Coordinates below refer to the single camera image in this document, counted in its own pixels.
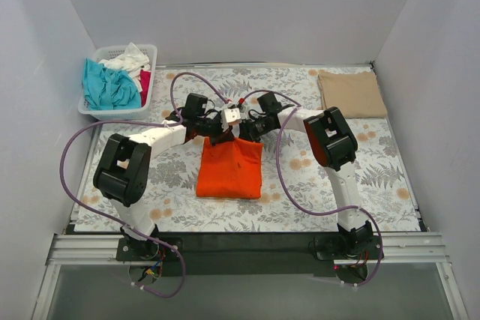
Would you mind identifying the orange t shirt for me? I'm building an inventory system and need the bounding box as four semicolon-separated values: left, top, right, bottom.
196;138;263;199

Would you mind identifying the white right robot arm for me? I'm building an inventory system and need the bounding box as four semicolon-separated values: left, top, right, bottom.
237;91;378;260

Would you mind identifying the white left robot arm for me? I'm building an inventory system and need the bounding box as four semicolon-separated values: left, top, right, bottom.
93;94;242;260

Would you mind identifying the magenta t shirt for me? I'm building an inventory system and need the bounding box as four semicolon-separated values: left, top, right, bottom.
139;70;151;106

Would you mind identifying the white t shirt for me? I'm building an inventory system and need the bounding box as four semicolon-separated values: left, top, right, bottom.
99;43;151;77

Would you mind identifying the folded beige t shirt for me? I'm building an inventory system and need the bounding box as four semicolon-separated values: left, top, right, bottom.
319;70;388;118

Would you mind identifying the teal t shirt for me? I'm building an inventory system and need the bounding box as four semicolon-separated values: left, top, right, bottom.
82;58;141;111

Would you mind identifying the white plastic laundry basket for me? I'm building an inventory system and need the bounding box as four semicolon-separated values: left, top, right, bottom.
77;43;158;121

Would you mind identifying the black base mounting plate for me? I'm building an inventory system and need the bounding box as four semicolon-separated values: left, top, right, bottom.
115;232;383;277

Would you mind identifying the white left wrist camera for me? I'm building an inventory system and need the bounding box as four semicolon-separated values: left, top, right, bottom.
220;107;242;128

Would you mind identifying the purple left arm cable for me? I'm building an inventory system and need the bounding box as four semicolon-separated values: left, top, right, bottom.
59;71;232;298

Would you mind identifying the aluminium frame rail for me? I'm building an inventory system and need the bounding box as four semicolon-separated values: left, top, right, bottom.
46;232;125;265

